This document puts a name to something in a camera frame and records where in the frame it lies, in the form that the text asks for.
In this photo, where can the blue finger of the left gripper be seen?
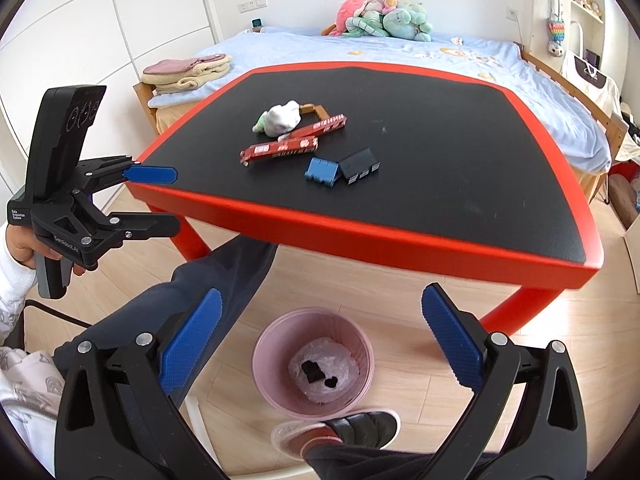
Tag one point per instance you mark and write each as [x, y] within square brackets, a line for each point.
[143, 225]
[138, 173]

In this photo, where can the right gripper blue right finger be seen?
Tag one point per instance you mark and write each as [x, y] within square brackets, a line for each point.
[458, 334]

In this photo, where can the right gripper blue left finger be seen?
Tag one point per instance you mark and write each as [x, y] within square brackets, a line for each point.
[185, 351]

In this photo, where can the green and white sock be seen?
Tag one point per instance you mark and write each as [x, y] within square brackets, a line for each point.
[260, 125]

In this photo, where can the white sock ball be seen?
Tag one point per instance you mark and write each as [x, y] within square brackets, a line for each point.
[281, 119]

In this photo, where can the black sock ball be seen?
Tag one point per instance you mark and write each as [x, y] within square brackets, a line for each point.
[331, 382]

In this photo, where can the black knitted sock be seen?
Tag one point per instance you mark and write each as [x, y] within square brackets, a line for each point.
[312, 372]

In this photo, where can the red carton with barcode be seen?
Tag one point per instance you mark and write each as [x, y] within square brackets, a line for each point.
[286, 147]

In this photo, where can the red surprise carton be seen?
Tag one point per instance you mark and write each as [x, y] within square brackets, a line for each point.
[317, 129]

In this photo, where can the wooden clothespin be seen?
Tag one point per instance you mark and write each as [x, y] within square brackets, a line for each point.
[306, 108]

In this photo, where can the brown wooden piece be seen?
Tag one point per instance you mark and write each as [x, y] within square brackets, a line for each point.
[321, 112]

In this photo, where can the person's left hand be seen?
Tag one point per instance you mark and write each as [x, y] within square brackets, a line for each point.
[24, 246]

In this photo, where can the folded pink and cream blankets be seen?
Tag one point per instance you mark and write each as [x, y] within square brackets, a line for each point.
[185, 74]

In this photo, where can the pink and black slipper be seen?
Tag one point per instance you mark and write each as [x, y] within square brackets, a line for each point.
[376, 428]

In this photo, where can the pink waste basket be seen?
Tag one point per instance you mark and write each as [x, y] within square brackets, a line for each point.
[338, 345]

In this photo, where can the red and black table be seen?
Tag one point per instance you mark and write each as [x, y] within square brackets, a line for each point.
[390, 164]

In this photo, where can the bed with blue sheet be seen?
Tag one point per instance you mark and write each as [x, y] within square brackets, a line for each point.
[589, 137]

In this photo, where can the pink plush toy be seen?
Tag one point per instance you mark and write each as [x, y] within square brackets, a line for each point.
[348, 9]

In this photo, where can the striped green plush toy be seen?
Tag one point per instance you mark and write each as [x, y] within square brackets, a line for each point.
[368, 24]

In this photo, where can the white shirt on hanger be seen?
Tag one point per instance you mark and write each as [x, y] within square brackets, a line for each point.
[601, 89]

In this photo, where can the rainbow hanging bag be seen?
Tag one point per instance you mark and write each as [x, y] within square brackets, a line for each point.
[556, 29]

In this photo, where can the white wall shelf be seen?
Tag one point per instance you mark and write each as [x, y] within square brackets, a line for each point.
[584, 29]

